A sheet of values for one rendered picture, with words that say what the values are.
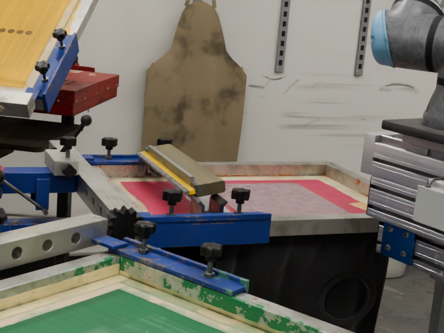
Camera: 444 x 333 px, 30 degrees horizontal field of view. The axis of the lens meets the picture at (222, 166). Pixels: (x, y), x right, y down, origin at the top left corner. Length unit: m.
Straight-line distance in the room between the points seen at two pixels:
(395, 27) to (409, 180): 0.32
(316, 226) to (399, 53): 0.46
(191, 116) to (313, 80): 0.72
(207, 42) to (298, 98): 0.63
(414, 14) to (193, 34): 2.47
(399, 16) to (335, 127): 2.86
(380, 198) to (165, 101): 2.40
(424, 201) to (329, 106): 2.99
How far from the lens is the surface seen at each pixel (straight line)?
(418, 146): 1.75
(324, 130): 4.56
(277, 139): 4.44
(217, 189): 1.91
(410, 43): 1.72
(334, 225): 1.97
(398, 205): 1.79
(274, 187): 2.34
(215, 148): 4.25
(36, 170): 1.98
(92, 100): 3.08
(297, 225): 1.92
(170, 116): 4.11
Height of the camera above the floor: 1.51
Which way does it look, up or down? 13 degrees down
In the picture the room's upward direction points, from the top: 5 degrees clockwise
